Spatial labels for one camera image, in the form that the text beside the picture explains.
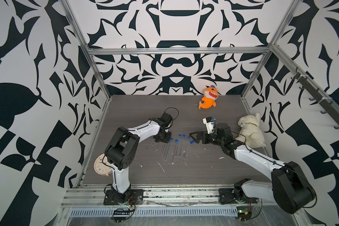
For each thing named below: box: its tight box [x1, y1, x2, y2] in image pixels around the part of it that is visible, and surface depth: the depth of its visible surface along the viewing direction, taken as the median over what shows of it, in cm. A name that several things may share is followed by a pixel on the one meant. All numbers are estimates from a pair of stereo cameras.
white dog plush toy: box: [234, 112, 267, 149], surface depth 91 cm
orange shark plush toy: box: [198, 85, 219, 110], surface depth 114 cm
